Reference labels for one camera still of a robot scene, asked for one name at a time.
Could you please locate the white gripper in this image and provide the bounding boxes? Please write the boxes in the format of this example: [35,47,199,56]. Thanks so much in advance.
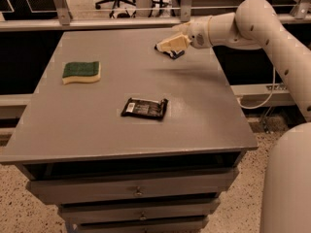
[155,16,212,52]

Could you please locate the blue rxbar blueberry wrapper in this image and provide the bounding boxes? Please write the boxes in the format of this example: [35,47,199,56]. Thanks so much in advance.
[155,47,185,60]

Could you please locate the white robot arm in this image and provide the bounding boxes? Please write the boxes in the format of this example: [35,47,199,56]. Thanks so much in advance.
[155,0,311,233]

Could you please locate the green and yellow sponge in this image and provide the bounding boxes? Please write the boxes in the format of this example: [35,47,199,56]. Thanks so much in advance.
[62,61,101,84]

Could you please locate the black office chair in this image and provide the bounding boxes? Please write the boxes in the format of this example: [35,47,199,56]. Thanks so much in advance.
[94,0,136,18]

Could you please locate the black snack bar wrapper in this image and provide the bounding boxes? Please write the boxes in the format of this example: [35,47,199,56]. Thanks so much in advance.
[121,98,168,119]

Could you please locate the grey drawer cabinet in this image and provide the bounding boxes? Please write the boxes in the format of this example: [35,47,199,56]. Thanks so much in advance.
[0,26,259,233]

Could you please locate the grey metal railing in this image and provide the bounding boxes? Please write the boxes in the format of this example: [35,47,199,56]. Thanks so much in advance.
[0,0,311,31]

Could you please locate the middle grey drawer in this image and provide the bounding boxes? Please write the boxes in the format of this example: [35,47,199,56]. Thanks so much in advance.
[59,197,220,224]

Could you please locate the grey drawer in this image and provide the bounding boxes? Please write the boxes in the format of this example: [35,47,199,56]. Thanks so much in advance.
[59,197,220,224]
[27,168,238,204]
[70,216,208,233]

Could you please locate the bottom grey drawer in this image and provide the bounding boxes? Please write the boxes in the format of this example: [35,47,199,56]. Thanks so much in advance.
[70,216,208,233]

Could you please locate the top grey drawer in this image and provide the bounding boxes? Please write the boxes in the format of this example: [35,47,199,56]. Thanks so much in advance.
[27,168,238,204]

